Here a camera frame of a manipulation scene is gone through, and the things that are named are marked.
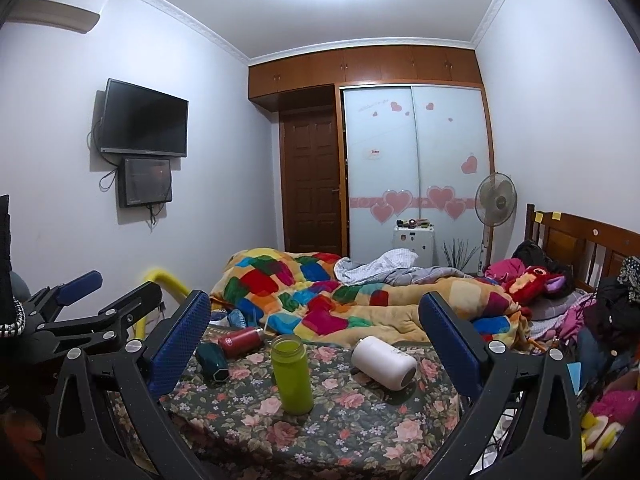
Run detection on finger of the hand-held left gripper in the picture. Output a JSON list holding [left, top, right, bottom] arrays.
[[35, 281, 164, 356], [19, 270, 104, 328]]

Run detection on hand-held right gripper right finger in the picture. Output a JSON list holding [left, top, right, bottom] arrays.
[[418, 291, 586, 480]]

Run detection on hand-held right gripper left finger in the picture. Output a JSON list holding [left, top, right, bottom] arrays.
[[47, 289, 223, 480]]

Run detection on white thermos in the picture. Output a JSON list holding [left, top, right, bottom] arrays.
[[351, 336, 418, 391]]

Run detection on dark green thermos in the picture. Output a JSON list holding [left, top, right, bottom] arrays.
[[195, 342, 230, 387]]

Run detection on red thermos bottle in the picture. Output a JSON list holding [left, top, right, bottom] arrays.
[[217, 326, 266, 359]]

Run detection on dried plant bunch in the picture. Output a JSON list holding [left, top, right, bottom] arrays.
[[442, 238, 479, 277]]

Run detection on pink cloth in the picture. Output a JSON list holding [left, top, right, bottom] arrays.
[[484, 258, 526, 282]]

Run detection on grey white bedsheet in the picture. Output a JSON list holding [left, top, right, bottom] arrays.
[[333, 249, 473, 292]]

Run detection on red plush toy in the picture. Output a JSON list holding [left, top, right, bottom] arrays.
[[501, 265, 557, 307]]

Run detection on small white cabinet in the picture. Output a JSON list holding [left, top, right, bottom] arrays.
[[392, 225, 435, 261]]

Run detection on green bottle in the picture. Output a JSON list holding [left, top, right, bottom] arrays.
[[270, 334, 315, 416]]

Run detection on black bag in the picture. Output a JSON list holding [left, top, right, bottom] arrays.
[[512, 240, 552, 267]]

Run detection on colourful patchwork quilt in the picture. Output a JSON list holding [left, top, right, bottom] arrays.
[[210, 247, 532, 349]]

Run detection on floral cloth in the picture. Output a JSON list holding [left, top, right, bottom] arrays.
[[107, 332, 463, 480]]

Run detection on white standing fan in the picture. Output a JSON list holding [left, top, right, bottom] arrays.
[[475, 172, 517, 272]]

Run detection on wooden headboard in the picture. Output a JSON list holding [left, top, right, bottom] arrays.
[[525, 203, 640, 303]]

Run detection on pile of dark clothes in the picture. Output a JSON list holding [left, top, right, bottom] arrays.
[[580, 255, 640, 366]]

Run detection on yellow plush toy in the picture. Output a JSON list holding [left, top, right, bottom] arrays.
[[580, 409, 626, 464]]

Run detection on sliding wardrobe with heart stickers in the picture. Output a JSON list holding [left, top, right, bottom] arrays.
[[340, 83, 496, 270]]

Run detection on brown wooden door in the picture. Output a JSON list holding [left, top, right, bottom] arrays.
[[279, 109, 347, 257]]

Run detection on white air conditioner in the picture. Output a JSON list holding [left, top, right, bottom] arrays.
[[0, 0, 115, 36]]

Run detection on wooden overhead cabinets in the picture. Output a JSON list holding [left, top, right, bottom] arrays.
[[248, 45, 484, 111]]

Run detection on yellow rail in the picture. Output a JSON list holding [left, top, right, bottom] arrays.
[[135, 268, 194, 341]]

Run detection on small black wall monitor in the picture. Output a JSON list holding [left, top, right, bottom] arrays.
[[117, 157, 174, 209]]

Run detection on black wall television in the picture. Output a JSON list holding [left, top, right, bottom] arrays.
[[93, 78, 190, 158]]

